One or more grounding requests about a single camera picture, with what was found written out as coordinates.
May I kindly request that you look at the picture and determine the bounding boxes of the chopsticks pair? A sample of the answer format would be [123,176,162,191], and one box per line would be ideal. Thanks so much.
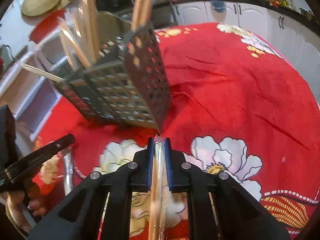
[148,136,168,239]
[61,147,73,196]

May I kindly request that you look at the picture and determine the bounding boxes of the white kitchen cabinets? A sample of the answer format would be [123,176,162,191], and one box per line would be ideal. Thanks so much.
[172,0,319,99]

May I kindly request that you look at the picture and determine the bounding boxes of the person's left hand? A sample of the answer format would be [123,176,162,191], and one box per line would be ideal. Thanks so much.
[5,154,61,238]

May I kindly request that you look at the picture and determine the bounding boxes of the white plastic drawer unit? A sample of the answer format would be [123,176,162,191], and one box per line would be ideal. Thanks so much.
[1,15,67,142]

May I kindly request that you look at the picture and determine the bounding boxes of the red floral tablecloth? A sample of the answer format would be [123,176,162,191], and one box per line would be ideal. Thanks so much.
[36,23,319,239]

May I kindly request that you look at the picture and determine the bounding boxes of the chopsticks in holder left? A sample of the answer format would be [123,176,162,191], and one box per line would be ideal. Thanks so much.
[19,18,92,82]

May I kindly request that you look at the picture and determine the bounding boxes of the chopsticks in holder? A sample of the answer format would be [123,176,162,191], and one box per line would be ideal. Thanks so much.
[19,18,92,82]
[131,0,153,31]
[79,0,100,63]

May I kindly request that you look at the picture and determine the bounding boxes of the green perforated utensil holder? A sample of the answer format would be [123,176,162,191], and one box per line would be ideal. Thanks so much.
[54,12,171,132]

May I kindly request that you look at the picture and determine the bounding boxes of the red plastic basin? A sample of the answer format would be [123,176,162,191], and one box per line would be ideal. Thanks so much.
[29,8,66,44]

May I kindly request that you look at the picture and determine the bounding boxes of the chopsticks in holder centre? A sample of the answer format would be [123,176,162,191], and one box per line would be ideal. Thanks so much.
[79,0,100,63]

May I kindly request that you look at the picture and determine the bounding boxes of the chopsticks in holder right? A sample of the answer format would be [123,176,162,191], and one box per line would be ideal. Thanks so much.
[131,0,153,31]

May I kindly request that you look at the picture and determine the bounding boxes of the steel pot on counter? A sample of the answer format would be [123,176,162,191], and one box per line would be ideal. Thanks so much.
[300,8,317,22]

